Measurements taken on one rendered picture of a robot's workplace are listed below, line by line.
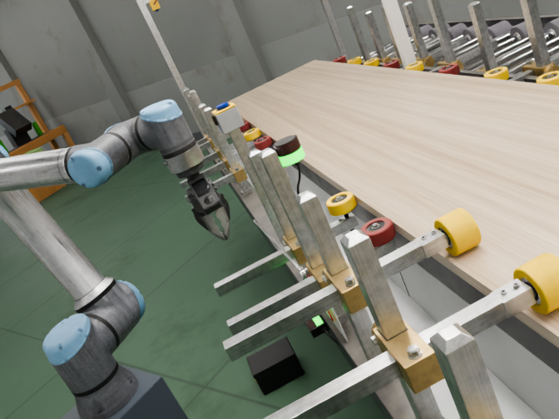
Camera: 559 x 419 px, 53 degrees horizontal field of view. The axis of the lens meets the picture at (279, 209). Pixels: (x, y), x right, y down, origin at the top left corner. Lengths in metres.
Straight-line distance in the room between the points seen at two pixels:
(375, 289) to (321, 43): 5.14
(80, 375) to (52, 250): 0.37
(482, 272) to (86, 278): 1.19
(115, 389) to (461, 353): 1.33
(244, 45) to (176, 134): 5.05
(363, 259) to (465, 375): 0.25
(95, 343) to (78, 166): 0.61
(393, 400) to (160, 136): 0.77
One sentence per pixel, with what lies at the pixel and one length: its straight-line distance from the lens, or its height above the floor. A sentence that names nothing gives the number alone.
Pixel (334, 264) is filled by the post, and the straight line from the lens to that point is 1.08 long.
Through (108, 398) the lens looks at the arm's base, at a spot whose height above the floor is 0.65.
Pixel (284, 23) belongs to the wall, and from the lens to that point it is 6.10.
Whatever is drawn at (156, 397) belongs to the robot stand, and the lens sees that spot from 1.83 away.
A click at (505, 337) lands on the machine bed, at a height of 0.78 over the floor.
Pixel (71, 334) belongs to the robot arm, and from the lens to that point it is 1.73.
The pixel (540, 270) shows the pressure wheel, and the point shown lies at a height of 0.98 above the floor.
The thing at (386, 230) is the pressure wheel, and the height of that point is 0.90.
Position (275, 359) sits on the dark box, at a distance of 2.47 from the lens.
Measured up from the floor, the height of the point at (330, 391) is 0.96.
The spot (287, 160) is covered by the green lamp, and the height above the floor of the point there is 1.14.
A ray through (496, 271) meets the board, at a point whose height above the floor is 0.90.
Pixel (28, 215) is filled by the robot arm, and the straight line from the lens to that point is 1.82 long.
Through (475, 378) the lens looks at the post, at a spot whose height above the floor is 1.07.
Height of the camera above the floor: 1.50
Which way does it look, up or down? 21 degrees down
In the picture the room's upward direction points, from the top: 25 degrees counter-clockwise
